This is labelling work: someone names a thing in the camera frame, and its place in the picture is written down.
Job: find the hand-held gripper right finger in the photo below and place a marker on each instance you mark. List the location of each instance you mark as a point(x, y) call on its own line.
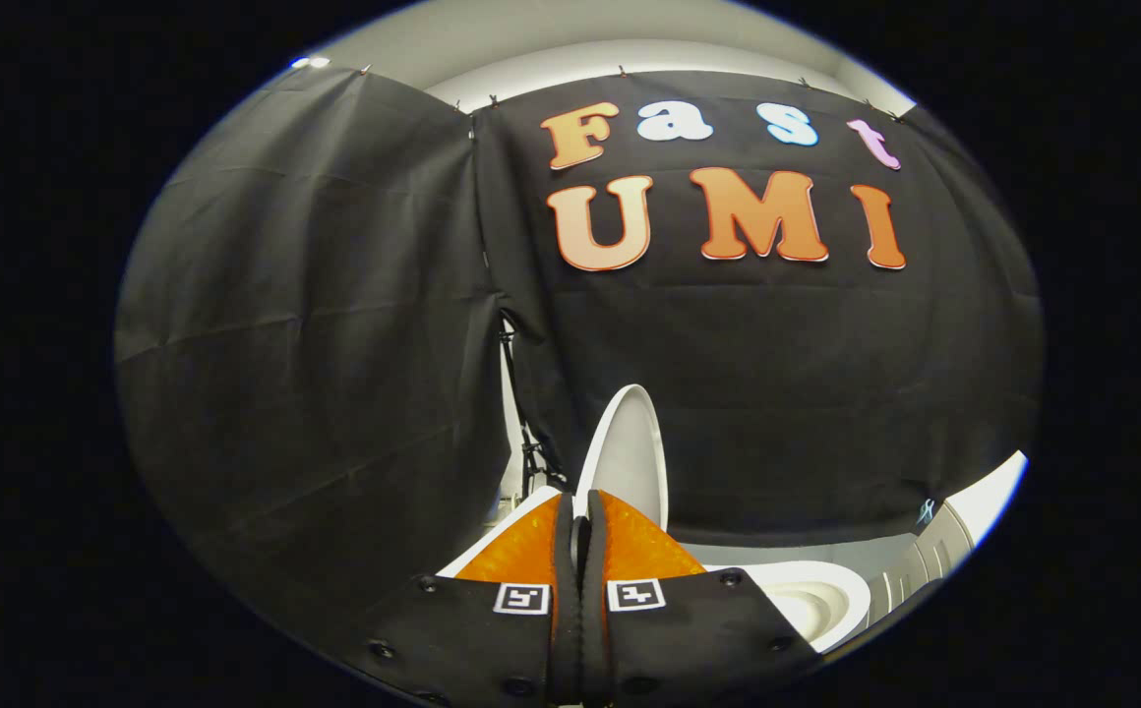
point(689, 639)

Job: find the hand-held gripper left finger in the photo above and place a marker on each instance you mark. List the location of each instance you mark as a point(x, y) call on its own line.
point(472, 639)

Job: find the white toilet lid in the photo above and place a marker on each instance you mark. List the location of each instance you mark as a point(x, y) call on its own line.
point(630, 452)

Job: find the white toilet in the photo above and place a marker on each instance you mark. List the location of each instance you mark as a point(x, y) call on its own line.
point(816, 595)

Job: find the black stand pole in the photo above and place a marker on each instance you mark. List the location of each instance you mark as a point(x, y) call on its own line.
point(529, 433)

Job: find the black backdrop cloth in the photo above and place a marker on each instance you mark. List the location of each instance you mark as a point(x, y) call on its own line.
point(728, 374)

